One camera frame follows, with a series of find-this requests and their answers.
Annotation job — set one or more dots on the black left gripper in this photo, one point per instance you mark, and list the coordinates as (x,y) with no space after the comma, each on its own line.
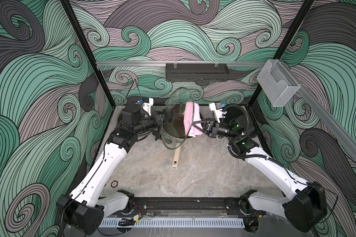
(156,115)

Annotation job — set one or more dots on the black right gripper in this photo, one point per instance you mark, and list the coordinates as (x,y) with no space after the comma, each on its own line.
(211,129)

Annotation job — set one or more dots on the glass pot lid black knob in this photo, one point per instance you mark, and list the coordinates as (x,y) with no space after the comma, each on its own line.
(180,96)

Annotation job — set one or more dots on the pink cloth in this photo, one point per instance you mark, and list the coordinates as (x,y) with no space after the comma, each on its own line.
(191,114)

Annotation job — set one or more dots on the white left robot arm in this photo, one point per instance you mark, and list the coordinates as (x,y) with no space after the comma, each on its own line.
(83,208)

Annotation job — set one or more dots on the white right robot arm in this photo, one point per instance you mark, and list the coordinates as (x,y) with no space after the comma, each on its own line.
(303,204)

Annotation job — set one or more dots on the black frying pan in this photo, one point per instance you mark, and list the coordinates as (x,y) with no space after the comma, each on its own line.
(136,120)

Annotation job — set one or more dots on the black case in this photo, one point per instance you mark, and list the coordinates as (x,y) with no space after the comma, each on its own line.
(236,118)

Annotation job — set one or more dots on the red poker chip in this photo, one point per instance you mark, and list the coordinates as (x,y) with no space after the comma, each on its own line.
(114,184)

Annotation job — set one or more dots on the black wall shelf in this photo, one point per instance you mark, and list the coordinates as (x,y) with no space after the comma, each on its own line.
(196,72)

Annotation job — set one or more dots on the brown pan beige handle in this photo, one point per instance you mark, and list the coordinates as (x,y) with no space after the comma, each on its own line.
(173,134)

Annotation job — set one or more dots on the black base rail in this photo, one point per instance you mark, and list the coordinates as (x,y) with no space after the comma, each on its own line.
(227,206)

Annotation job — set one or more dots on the clear wall bin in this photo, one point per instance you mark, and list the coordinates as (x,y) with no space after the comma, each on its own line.
(278,82)

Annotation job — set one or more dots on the white cable duct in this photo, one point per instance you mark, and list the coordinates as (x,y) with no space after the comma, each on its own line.
(166,222)

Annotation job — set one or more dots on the aluminium right rail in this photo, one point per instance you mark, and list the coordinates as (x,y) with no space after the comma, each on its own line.
(334,104)

